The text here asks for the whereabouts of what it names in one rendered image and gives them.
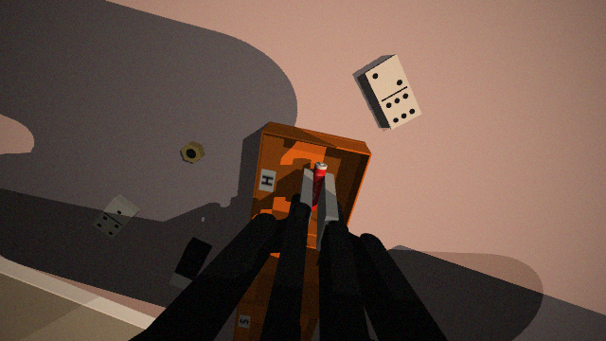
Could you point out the brass hex nut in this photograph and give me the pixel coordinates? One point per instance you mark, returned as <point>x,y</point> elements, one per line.
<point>193,151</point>

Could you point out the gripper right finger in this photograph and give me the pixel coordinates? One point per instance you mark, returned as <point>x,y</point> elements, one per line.
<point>347,284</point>

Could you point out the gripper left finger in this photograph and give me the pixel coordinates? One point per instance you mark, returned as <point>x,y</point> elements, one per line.
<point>201,310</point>

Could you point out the brown rack of bins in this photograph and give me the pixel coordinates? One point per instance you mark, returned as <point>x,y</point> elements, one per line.
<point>284,152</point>

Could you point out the red battery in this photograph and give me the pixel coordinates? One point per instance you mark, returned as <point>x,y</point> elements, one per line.
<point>319,172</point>

